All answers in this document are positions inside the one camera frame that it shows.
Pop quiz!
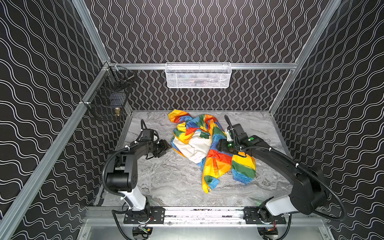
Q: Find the rainbow striped jacket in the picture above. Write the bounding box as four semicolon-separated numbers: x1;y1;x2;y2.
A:
168;110;256;193

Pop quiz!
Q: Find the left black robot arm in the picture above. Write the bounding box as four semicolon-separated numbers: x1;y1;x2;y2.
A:
102;120;171;224

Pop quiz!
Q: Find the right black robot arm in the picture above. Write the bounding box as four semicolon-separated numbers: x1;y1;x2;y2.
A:
217;135;347;223

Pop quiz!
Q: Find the brass object in basket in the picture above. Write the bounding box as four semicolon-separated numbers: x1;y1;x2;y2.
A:
115;108;121;117

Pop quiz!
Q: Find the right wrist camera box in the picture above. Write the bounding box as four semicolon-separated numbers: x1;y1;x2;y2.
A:
226;124;248;142

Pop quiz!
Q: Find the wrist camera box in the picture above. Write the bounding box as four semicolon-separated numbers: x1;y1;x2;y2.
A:
226;124;248;142
140;129;155;142

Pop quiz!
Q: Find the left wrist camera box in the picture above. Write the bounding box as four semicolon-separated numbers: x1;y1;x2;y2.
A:
140;129;155;142

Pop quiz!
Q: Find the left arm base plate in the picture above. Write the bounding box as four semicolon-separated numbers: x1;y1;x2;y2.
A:
123;207;166;225

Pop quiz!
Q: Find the black wire wall basket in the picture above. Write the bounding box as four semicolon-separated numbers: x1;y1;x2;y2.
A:
86;67;136;123

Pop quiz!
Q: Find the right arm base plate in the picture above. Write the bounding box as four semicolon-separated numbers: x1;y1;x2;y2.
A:
243;207;287;225

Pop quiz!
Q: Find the white mesh wall basket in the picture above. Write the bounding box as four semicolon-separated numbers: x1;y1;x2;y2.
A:
165;62;232;89

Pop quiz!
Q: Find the aluminium front rail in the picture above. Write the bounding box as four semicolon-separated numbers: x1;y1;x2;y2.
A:
84;207;325;227

